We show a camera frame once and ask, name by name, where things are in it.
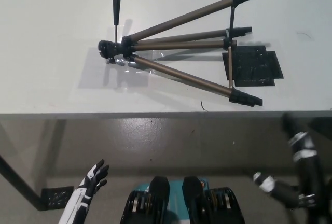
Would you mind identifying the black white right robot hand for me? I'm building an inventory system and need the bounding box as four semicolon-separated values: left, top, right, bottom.
282;113;319;164

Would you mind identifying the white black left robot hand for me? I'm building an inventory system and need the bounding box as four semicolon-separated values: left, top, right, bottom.
58;159;109;224

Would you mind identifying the bronze black camera tripod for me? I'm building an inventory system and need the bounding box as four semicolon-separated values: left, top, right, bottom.
98;0;271;108

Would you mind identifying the black metal table leg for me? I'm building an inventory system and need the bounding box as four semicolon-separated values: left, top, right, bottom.
0;153;45;211

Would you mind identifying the black tape patch on table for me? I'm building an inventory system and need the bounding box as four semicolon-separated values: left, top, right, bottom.
222;44;284;88

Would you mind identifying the clear plastic sheet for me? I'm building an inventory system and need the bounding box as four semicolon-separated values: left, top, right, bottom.
78;46;167;90

